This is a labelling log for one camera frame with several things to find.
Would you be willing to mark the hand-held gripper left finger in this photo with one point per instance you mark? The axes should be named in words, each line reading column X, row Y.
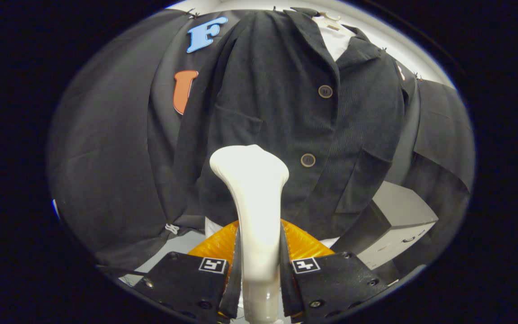
column 187, row 283

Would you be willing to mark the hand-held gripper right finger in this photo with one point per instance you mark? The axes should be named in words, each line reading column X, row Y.
column 335, row 279

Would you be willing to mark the white garment steamer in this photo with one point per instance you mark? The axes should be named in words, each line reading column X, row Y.
column 254, row 189

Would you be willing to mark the black jacket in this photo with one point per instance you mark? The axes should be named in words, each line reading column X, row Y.
column 277, row 112

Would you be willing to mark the white shirt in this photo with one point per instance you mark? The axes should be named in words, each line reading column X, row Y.
column 335, row 42

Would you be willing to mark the white clothes hanger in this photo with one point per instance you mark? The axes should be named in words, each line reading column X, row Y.
column 329, row 19

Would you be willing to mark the grey cabinet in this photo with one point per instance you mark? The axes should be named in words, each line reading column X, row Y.
column 403, row 216

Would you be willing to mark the black backdrop cloth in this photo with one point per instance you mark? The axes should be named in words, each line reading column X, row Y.
column 106, row 171

